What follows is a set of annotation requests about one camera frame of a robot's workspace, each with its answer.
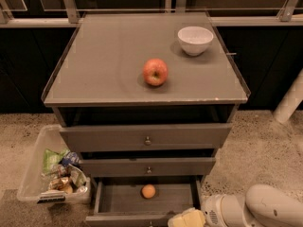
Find orange fruit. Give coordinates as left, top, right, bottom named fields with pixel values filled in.
left=141, top=184, right=156, bottom=199

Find middle grey drawer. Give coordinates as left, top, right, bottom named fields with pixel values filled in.
left=80, top=157, right=216, bottom=177

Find bottom grey drawer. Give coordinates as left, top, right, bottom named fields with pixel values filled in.
left=86, top=176, right=202, bottom=227

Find metal rail frame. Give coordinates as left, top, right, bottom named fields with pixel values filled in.
left=0, top=0, right=303, bottom=27

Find top grey drawer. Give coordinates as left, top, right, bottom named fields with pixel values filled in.
left=60, top=123, right=231, bottom=152

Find grey drawer cabinet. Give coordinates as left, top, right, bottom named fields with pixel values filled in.
left=41, top=11, right=252, bottom=227

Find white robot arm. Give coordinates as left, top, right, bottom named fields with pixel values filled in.
left=168, top=184, right=303, bottom=227

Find white cylindrical post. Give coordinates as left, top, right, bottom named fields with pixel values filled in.
left=273, top=76, right=303, bottom=123

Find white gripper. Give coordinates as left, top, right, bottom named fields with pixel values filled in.
left=168, top=194, right=250, bottom=227

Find clear plastic bin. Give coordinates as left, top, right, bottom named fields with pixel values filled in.
left=17, top=125, right=91, bottom=203

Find white ceramic bowl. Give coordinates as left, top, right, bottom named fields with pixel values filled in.
left=177, top=26, right=214, bottom=56

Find grey drawer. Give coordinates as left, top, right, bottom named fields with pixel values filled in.
left=86, top=176, right=202, bottom=227
left=60, top=123, right=231, bottom=152
left=80, top=157, right=216, bottom=177

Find red apple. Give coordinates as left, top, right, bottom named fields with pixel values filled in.
left=143, top=59, right=169, bottom=87

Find green snack bag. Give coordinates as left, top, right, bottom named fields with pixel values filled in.
left=42, top=148, right=70, bottom=174

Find blue snack bag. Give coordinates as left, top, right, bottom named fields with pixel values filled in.
left=62, top=152, right=80, bottom=166

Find crumpled foil snack packets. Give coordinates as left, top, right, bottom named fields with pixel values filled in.
left=42, top=165, right=87, bottom=194

